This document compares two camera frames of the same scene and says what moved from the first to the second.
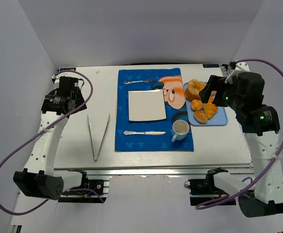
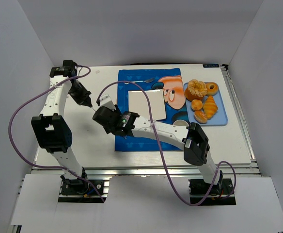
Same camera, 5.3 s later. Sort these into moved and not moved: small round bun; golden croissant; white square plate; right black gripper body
Moved: right black gripper body
Not moved: small round bun; white square plate; golden croissant
